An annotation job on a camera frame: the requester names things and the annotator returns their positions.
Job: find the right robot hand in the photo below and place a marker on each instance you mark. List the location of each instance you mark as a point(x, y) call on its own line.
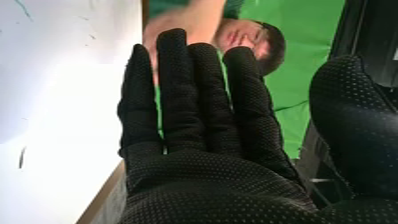
point(214, 166)

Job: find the person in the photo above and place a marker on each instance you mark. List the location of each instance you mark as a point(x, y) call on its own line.
point(243, 33)

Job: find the dark green sprig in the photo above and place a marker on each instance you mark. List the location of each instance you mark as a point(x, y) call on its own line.
point(23, 157)

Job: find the white sheet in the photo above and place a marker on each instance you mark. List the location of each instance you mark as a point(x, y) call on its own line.
point(65, 100)

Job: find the thin green sprig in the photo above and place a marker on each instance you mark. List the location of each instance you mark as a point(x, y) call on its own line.
point(24, 9)

